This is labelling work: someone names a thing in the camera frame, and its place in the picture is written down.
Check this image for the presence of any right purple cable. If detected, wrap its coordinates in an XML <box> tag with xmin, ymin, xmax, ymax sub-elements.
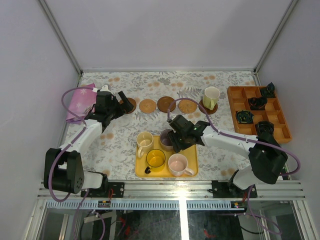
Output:
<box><xmin>166</xmin><ymin>98</ymin><xmax>302</xmax><ymax>236</ymax></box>

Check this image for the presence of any pink folded cloth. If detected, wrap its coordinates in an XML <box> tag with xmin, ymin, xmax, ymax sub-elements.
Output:
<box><xmin>66</xmin><ymin>88</ymin><xmax>97</xmax><ymax>123</ymax></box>

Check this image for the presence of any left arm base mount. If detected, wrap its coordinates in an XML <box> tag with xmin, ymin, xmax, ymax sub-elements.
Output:
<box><xmin>80</xmin><ymin>172</ymin><xmax>125</xmax><ymax>199</ymax></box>

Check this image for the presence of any dark brown wooden coaster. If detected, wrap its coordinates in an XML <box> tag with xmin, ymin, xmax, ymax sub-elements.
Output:
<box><xmin>119</xmin><ymin>97</ymin><xmax>137</xmax><ymax>114</ymax></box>

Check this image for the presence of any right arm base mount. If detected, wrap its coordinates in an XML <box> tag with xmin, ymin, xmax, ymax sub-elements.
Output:
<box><xmin>208</xmin><ymin>170</ymin><xmax>249</xmax><ymax>199</ymax></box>

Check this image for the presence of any orange compartment organizer box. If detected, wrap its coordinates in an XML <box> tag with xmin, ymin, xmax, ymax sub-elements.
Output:
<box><xmin>227</xmin><ymin>86</ymin><xmax>292</xmax><ymax>144</ymax></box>

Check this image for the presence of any woven rattan coaster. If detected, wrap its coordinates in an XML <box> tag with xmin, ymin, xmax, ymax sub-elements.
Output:
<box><xmin>178</xmin><ymin>99</ymin><xmax>197</xmax><ymax>114</ymax></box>
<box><xmin>139</xmin><ymin>98</ymin><xmax>157</xmax><ymax>114</ymax></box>

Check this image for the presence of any aluminium front rail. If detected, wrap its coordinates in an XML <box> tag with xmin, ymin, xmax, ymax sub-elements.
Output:
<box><xmin>37</xmin><ymin>179</ymin><xmax>307</xmax><ymax>201</ymax></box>

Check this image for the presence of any light green mug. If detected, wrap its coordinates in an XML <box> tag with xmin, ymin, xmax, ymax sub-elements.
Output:
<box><xmin>202</xmin><ymin>86</ymin><xmax>221</xmax><ymax>110</ymax></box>

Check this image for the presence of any dark fabric flower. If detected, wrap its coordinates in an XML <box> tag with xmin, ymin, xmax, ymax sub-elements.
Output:
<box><xmin>248</xmin><ymin>96</ymin><xmax>268</xmax><ymax>111</ymax></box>
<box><xmin>260</xmin><ymin>82</ymin><xmax>276</xmax><ymax>98</ymax></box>
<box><xmin>255</xmin><ymin>121</ymin><xmax>275</xmax><ymax>136</ymax></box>
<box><xmin>235</xmin><ymin>110</ymin><xmax>254</xmax><ymax>124</ymax></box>

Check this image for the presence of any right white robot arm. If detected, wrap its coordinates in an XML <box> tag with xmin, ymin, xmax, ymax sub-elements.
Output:
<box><xmin>167</xmin><ymin>114</ymin><xmax>288</xmax><ymax>198</ymax></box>

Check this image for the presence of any yellow plastic tray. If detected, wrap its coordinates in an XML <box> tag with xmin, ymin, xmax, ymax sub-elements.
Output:
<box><xmin>135</xmin><ymin>135</ymin><xmax>199</xmax><ymax>178</ymax></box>

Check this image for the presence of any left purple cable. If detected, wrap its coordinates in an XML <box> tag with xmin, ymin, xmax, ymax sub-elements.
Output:
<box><xmin>48</xmin><ymin>87</ymin><xmax>106</xmax><ymax>240</ymax></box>

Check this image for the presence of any pink mug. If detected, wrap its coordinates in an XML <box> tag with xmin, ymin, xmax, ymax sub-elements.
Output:
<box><xmin>168</xmin><ymin>153</ymin><xmax>195</xmax><ymax>177</ymax></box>

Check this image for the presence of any yellow glass mug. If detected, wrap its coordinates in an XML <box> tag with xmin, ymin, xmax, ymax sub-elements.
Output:
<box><xmin>144</xmin><ymin>149</ymin><xmax>166</xmax><ymax>175</ymax></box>

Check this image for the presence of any cream yellow mug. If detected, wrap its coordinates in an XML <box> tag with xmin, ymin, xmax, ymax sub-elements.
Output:
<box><xmin>136</xmin><ymin>131</ymin><xmax>154</xmax><ymax>158</ymax></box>

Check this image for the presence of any purple cable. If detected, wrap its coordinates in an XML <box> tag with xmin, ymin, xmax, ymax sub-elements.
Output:
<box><xmin>166</xmin><ymin>98</ymin><xmax>302</xmax><ymax>236</ymax></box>
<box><xmin>48</xmin><ymin>87</ymin><xmax>106</xmax><ymax>240</ymax></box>

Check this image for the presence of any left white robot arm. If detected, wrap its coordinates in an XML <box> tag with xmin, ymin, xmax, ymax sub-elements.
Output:
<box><xmin>43</xmin><ymin>84</ymin><xmax>134</xmax><ymax>202</ymax></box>

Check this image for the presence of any purple mug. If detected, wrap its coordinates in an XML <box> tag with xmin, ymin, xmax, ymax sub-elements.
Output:
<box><xmin>159</xmin><ymin>129</ymin><xmax>173</xmax><ymax>152</ymax></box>

